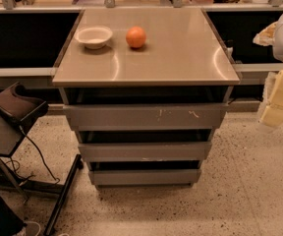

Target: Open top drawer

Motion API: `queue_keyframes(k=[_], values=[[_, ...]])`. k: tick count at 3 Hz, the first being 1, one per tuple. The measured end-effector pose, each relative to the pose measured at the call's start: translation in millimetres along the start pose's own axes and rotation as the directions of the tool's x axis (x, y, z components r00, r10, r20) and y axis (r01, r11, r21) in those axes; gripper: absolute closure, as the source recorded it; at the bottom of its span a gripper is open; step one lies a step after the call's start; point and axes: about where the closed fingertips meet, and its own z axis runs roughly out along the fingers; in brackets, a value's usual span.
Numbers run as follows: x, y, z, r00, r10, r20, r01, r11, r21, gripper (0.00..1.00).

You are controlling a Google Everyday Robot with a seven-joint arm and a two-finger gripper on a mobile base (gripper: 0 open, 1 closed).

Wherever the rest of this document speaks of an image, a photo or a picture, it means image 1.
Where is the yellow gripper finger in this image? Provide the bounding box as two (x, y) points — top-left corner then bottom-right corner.
(253, 22), (276, 46)
(259, 70), (283, 128)

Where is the grey top drawer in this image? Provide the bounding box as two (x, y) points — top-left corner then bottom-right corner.
(64, 103), (227, 131)

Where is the grey drawer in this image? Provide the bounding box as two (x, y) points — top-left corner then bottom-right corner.
(88, 169), (201, 186)
(79, 142), (211, 162)
(64, 103), (227, 131)

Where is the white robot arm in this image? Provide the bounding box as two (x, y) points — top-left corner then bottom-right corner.
(253, 14), (283, 133)

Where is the grey middle drawer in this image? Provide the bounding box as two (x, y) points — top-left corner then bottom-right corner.
(79, 142), (211, 162)

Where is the grey bottom drawer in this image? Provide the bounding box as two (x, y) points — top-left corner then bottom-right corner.
(88, 169), (201, 186)

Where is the grey drawer cabinet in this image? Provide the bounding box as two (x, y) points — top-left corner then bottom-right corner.
(51, 7), (241, 190)

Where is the orange fruit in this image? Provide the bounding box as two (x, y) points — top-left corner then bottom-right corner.
(126, 27), (146, 48)

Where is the white bowl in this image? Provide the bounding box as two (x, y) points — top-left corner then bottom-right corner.
(74, 27), (113, 50)

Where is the dark device on stand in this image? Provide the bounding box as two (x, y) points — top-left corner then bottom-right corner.
(0, 83), (48, 126)

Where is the black cable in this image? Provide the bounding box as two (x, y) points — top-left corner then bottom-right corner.
(3, 125), (61, 186)

